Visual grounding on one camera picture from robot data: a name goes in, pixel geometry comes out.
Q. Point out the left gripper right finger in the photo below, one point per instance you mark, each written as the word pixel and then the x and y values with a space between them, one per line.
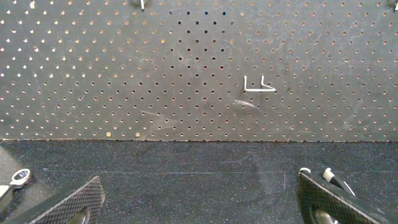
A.
pixel 326 202

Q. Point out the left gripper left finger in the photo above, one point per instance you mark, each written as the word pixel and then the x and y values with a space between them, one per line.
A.
pixel 77 202

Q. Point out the wrench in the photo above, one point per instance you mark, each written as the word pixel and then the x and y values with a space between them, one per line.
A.
pixel 6 190

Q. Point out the black pegboard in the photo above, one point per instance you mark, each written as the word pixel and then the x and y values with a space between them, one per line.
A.
pixel 189 93

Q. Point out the metal hook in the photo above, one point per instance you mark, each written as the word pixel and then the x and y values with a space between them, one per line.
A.
pixel 395 6
pixel 142 4
pixel 258 90

